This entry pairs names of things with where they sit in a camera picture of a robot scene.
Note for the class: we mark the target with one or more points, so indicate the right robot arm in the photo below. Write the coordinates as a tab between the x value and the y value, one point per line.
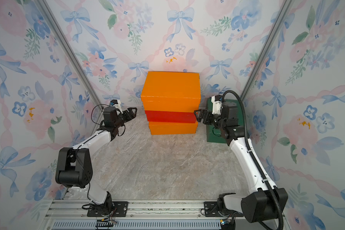
266	200

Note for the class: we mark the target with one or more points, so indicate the connector board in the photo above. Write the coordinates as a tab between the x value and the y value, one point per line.
103	224
227	224

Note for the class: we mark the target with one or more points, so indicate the right connector board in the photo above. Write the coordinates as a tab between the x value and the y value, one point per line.
227	224

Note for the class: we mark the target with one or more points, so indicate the left corner aluminium post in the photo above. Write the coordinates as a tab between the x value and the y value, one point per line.
50	18

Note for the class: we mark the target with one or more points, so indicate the red shoebox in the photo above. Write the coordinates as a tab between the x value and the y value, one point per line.
170	117

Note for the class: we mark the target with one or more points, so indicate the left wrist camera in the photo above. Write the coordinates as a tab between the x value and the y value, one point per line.
116	103

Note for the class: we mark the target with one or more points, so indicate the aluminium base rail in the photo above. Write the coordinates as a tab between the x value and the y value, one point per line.
141	215

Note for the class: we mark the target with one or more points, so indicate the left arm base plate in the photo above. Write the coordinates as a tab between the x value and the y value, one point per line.
116	209

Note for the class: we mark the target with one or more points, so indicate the left connector board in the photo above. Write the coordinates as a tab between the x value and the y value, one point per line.
103	224

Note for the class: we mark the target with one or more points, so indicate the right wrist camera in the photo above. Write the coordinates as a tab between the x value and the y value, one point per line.
216	104

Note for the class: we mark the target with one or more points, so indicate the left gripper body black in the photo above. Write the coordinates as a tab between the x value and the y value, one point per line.
119	123

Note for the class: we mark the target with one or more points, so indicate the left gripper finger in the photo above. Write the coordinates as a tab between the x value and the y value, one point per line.
126	117
131	110

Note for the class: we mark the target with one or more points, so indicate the corner aluminium post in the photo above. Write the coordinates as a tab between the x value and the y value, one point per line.
281	16
50	18

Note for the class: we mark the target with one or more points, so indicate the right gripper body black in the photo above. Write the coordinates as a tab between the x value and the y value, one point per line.
219	122

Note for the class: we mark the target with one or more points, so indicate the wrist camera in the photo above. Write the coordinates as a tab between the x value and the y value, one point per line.
216	104
116	103

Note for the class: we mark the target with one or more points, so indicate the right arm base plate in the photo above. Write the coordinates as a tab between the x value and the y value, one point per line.
214	209

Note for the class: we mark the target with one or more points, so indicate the orange shoebox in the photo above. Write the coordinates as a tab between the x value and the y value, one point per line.
169	128
171	92

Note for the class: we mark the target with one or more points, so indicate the right corner aluminium post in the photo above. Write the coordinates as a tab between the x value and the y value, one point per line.
281	16

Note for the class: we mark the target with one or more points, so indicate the green shoebox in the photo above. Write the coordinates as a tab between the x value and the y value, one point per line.
213	135

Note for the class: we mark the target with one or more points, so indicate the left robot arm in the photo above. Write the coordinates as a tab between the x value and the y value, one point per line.
74	167

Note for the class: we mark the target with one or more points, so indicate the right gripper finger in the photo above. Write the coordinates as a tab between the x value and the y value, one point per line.
206	120
203	113

